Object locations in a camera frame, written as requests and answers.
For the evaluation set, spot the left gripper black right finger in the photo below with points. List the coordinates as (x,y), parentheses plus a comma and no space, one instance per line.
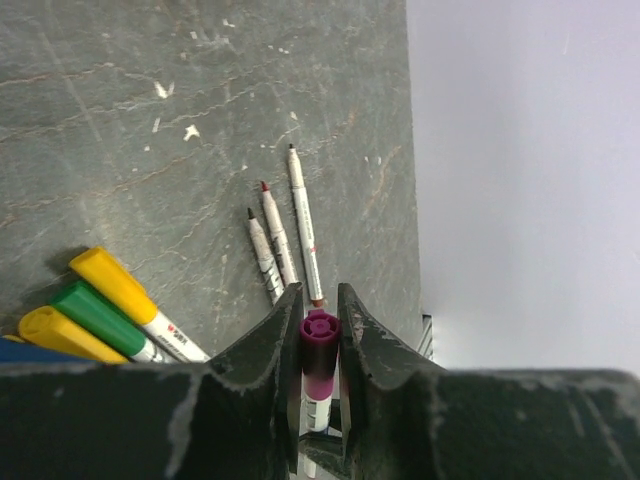
(405,417)

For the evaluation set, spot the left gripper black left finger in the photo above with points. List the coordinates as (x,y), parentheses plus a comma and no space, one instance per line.
(240,417)

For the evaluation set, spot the magenta cap marker pen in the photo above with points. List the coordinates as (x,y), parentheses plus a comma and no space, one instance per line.
(319,343)

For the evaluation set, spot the green cap marker pen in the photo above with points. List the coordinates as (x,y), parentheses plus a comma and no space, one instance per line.
(88,308)

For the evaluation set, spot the purple cap marker pen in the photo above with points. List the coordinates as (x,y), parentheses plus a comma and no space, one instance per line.
(305,228)

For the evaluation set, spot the yellow cap marker pen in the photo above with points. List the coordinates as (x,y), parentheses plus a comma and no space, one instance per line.
(105,273)
(47,327)

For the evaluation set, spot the blue cap marker pen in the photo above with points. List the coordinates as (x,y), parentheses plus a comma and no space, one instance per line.
(17,352)

